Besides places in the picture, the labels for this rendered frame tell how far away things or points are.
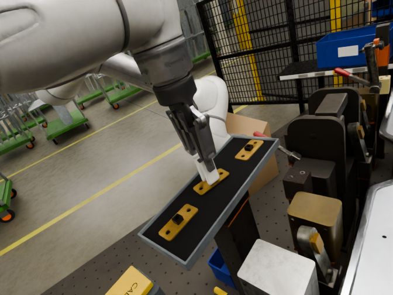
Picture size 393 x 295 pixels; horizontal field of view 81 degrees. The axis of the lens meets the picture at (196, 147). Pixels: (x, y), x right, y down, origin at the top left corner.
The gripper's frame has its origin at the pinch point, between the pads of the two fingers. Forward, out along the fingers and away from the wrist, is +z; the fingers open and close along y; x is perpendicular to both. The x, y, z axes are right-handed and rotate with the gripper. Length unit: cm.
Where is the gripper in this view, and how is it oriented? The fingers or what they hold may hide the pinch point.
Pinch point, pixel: (206, 167)
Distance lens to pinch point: 50.8
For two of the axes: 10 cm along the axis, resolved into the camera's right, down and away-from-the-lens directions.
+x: 7.8, -5.2, 3.5
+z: 3.3, 8.2, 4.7
